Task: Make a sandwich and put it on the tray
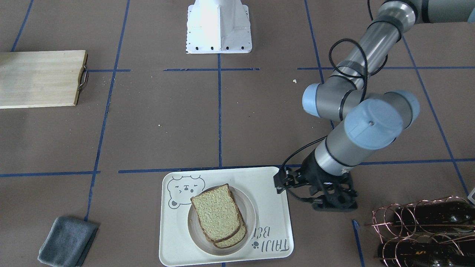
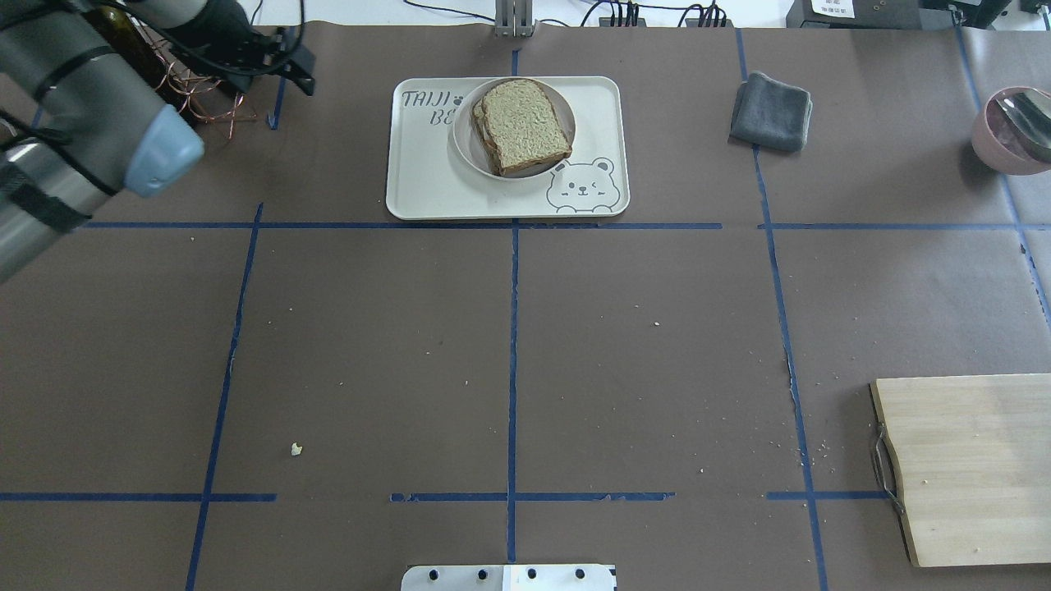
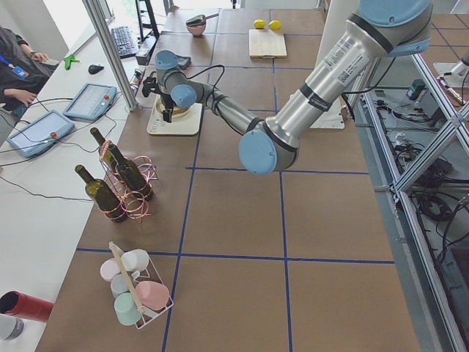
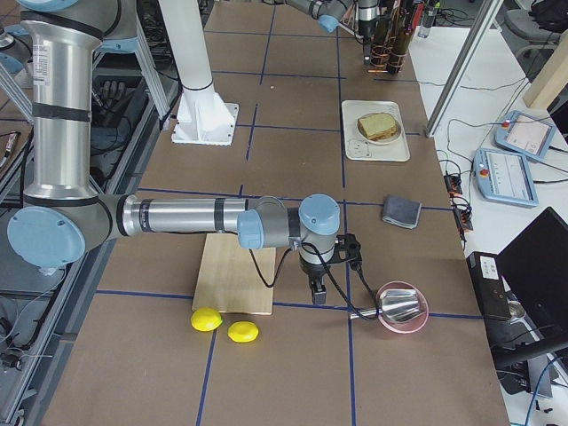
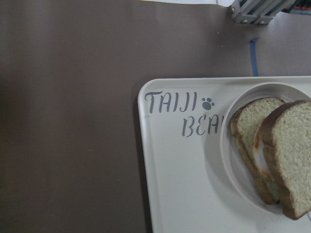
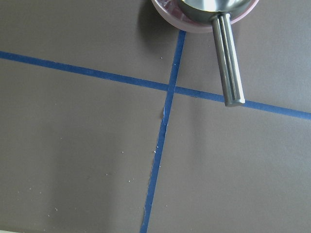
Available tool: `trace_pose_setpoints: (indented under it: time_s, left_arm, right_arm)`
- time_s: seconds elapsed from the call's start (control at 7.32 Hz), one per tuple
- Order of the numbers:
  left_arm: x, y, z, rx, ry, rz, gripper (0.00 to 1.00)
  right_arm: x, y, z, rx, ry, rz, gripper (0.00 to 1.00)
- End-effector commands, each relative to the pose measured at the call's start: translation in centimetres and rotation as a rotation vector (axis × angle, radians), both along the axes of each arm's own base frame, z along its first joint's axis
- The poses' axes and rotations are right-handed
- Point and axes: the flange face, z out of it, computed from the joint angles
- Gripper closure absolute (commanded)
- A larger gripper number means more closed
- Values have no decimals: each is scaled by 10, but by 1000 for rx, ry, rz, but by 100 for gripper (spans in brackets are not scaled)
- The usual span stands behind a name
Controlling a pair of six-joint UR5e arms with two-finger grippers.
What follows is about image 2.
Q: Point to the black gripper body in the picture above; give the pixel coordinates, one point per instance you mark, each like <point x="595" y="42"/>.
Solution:
<point x="220" y="22"/>

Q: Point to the bread slice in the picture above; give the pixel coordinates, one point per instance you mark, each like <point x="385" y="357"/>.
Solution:
<point x="524" y="125"/>
<point x="478" y="119"/>

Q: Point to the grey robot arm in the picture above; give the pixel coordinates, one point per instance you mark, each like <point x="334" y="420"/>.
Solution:
<point x="107" y="129"/>

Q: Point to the cream bear print tray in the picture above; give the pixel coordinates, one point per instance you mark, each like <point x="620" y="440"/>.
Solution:
<point x="428" y="180"/>

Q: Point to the folded grey cloth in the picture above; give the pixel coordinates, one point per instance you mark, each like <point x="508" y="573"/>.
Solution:
<point x="772" y="114"/>

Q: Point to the pink bowl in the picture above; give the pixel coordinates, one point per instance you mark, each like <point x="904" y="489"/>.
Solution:
<point x="994" y="141"/>

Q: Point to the light wooden cutting board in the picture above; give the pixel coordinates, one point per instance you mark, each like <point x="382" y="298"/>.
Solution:
<point x="971" y="464"/>

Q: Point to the copper wire basket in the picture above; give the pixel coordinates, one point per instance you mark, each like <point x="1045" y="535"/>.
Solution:
<point x="198" y="99"/>

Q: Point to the white metal base plate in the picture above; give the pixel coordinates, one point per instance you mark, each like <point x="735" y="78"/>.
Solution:
<point x="586" y="576"/>

